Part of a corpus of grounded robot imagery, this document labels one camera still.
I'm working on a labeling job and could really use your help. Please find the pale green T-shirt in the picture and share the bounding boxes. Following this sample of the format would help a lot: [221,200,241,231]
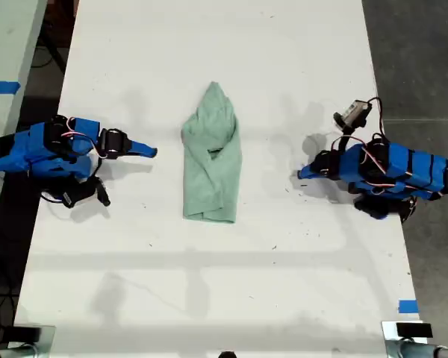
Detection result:
[181,81,244,224]

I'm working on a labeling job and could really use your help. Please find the white side table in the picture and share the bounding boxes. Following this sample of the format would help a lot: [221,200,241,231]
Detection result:
[0,0,49,239]

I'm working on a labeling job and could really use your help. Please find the short blue tape strip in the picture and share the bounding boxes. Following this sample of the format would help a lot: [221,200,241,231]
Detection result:
[398,299,420,314]

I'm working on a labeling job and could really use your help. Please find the small black box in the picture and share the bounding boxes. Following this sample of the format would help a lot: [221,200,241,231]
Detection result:
[396,323,433,339]
[11,326,42,345]

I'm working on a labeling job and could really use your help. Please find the grey metal tube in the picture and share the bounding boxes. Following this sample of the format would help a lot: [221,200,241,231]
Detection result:
[0,344,39,358]
[386,339,448,358]

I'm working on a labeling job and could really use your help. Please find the grey and black camera box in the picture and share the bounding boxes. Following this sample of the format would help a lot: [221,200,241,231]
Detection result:
[333,99,373,131]

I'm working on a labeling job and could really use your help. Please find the thin black camera cable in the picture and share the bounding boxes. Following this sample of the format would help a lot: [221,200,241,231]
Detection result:
[367,95,385,141]
[40,189,66,204]

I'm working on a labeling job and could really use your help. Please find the black floor cable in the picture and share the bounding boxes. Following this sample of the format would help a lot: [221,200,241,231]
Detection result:
[0,286,20,336]
[31,31,69,70]

